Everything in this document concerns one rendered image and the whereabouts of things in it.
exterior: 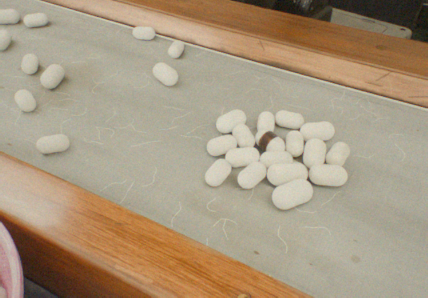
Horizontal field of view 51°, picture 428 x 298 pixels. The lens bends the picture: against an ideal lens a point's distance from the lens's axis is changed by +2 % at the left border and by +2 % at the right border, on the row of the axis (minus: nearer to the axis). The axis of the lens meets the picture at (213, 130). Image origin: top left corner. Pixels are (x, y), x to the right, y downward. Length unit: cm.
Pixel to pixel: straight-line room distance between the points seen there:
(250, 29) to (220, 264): 38
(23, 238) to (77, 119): 16
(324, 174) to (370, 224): 6
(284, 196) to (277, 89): 19
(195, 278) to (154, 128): 21
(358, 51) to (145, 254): 39
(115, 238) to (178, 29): 38
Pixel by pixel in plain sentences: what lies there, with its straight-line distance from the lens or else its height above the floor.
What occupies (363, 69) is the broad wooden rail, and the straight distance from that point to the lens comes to 58.
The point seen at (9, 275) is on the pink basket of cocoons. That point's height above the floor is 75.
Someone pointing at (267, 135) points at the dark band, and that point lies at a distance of 45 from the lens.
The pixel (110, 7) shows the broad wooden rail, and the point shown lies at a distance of 73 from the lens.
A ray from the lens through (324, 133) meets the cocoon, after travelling 47.
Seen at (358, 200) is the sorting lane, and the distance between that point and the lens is 43.
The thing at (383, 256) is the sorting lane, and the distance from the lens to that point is 40.
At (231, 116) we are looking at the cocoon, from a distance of 47.
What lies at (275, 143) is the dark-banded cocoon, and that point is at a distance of 44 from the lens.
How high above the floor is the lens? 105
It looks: 39 degrees down
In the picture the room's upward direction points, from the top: straight up
